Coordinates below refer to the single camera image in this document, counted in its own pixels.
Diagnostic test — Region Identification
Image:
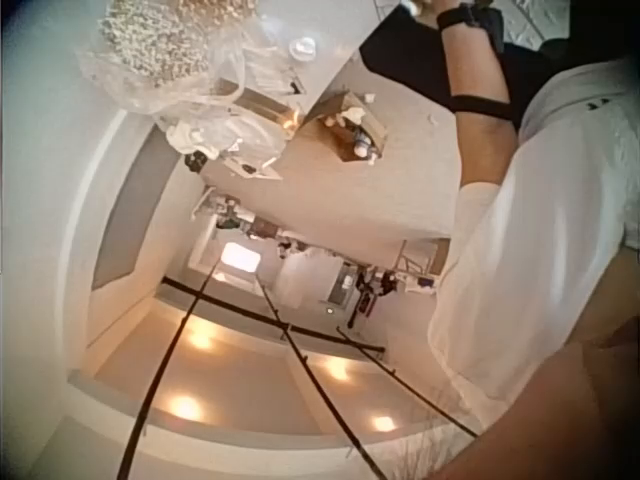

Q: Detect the black wrist band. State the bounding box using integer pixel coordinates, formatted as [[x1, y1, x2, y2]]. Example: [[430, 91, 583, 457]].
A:
[[435, 3, 506, 54]]

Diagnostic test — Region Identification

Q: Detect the white textured sheet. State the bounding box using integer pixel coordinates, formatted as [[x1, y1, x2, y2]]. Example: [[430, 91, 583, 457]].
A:
[[499, 0, 569, 47]]

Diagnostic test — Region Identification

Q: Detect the white round lid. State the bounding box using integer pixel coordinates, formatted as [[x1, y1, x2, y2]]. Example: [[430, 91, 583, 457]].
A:
[[288, 36, 319, 64]]

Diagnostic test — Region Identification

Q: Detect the open cardboard box with bottles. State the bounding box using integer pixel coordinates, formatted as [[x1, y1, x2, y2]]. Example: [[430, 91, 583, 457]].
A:
[[303, 91, 390, 164]]

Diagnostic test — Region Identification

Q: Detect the white plastic packaging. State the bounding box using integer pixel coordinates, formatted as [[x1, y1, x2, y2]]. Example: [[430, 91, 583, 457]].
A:
[[244, 57, 309, 99]]

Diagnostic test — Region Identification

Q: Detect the brown cardboard box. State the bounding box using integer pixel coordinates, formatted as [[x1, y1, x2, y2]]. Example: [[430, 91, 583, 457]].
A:
[[215, 77, 301, 132]]

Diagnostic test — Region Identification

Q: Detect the crumpled white plastic bag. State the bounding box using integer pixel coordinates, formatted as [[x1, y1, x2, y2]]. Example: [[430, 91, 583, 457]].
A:
[[163, 107, 285, 162]]

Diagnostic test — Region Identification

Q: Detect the white desk with clutter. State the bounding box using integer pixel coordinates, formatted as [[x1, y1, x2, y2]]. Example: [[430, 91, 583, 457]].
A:
[[397, 238, 452, 297]]

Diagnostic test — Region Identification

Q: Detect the clear bag of white pellets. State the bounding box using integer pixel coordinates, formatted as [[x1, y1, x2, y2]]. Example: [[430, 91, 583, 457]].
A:
[[74, 0, 264, 119]]

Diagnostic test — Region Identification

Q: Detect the black tripod equipment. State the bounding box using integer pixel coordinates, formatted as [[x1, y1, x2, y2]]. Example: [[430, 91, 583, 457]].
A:
[[349, 268, 399, 329]]

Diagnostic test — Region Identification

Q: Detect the cluttered equipment rack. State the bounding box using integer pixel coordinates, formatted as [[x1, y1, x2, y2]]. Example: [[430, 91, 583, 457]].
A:
[[188, 183, 282, 244]]

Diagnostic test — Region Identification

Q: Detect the round ceiling light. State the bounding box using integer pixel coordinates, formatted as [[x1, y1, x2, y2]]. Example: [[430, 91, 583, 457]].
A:
[[368, 412, 399, 435]]

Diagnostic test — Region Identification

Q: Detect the black ceiling track rail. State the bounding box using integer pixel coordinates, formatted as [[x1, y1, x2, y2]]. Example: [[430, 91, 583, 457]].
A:
[[255, 280, 390, 480], [335, 325, 480, 440], [117, 257, 224, 480], [160, 277, 387, 353]]

